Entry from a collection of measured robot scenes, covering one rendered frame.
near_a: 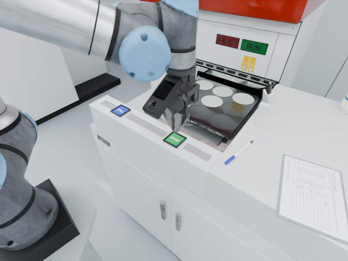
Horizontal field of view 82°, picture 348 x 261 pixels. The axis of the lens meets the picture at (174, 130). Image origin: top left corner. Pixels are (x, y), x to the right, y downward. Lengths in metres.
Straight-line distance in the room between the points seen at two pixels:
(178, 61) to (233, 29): 0.61
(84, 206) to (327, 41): 2.38
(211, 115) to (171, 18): 0.51
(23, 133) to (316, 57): 2.45
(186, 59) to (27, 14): 0.30
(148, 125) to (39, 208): 0.39
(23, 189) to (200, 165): 0.43
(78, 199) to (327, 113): 0.93
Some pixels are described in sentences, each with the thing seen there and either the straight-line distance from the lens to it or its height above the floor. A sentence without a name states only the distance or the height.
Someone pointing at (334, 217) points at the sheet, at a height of 0.97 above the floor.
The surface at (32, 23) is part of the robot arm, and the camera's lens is 0.31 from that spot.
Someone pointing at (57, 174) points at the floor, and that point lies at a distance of 2.02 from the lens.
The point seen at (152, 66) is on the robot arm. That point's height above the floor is 1.29.
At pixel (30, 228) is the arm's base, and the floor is 0.93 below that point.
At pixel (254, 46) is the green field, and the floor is 1.10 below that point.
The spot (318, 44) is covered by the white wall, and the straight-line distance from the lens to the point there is 2.53.
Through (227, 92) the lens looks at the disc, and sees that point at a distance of 1.04.
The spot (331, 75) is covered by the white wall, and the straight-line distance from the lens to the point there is 2.60.
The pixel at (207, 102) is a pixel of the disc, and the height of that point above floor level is 0.90.
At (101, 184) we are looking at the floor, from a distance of 1.80.
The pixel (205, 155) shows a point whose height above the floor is 0.96.
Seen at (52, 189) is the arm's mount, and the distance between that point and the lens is 0.72.
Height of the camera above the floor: 1.41
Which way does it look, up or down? 41 degrees down
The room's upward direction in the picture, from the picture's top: straight up
